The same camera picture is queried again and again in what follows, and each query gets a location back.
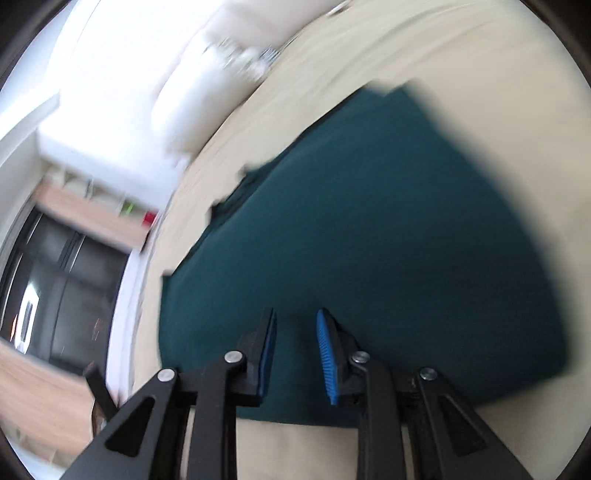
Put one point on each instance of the zebra print cloth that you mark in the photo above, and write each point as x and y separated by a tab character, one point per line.
268	56

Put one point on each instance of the green box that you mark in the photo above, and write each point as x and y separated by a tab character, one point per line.
129	208

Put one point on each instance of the red box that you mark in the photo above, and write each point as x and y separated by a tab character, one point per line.
150	218

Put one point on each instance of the dark green sweater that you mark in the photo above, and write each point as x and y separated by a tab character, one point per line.
369	230

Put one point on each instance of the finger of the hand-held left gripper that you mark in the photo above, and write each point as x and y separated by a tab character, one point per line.
100	387

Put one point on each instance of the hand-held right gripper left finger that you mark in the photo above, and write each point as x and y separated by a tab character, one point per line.
268	355

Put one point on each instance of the dark window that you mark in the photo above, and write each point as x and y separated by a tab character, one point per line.
69	286

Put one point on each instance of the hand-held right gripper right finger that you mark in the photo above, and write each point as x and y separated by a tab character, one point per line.
325	355

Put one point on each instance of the bed with beige sheet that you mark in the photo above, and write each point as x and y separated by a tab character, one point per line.
508	92

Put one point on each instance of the white ruffled pillow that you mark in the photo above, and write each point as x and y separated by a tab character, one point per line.
198	106

